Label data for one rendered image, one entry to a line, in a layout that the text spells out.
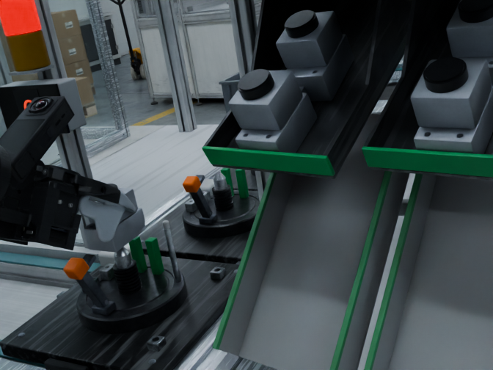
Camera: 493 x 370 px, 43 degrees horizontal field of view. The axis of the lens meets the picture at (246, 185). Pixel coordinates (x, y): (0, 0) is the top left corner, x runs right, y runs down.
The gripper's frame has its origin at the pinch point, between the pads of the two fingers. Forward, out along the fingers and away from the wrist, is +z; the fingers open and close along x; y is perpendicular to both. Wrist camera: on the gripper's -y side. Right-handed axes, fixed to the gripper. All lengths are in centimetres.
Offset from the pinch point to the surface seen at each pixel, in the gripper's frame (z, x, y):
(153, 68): 430, -343, -226
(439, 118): -14.7, 41.1, -4.7
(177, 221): 26.7, -8.1, -2.3
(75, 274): -4.6, 0.8, 9.4
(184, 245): 20.4, -1.8, 2.3
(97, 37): 76, -83, -66
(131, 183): 66, -50, -17
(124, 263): 3.6, 0.8, 7.1
